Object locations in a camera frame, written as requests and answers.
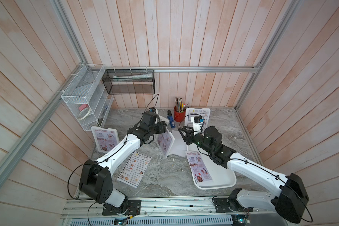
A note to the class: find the papers in black basket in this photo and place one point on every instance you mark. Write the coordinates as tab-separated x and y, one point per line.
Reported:
147	77

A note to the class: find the blue stapler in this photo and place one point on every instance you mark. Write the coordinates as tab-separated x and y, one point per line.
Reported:
170	118

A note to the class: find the black mesh wall basket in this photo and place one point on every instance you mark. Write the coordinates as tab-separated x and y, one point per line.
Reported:
128	88

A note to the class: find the white menu holder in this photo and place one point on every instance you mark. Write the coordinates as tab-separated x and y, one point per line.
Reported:
105	139
191	112
165	142

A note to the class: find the pencils in cup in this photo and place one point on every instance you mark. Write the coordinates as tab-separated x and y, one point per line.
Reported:
180	105

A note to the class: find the red pencil cup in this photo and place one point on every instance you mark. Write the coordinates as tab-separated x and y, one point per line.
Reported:
179	116

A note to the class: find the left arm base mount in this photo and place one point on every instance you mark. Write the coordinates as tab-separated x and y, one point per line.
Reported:
129	208

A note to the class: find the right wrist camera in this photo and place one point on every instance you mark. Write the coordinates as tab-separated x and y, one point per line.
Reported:
197	122

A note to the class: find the white wire wall shelf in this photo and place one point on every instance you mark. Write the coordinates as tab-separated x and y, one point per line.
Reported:
85	86

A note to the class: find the white tape roll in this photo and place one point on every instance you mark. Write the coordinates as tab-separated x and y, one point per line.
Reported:
84	113

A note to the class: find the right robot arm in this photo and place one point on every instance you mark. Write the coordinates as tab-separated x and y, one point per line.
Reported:
286	194

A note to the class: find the dim sum inn menu sheet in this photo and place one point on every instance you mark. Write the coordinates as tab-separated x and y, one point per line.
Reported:
134	169

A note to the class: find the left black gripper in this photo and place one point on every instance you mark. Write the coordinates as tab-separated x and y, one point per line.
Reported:
162	126

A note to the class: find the pink eraser block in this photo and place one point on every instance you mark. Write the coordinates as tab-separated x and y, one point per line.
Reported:
83	107

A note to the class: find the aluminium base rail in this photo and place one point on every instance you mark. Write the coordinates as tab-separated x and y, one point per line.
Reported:
150	207

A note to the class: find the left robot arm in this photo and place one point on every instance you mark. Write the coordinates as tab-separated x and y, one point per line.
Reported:
96	178

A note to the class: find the white stapler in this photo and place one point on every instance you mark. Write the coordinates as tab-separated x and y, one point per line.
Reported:
166	120

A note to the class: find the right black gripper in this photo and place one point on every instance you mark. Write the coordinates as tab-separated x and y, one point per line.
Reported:
190	136

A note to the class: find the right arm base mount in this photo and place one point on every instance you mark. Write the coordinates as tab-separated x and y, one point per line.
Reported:
230	204

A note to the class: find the white plastic tray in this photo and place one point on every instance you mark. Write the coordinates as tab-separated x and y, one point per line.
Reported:
221	177

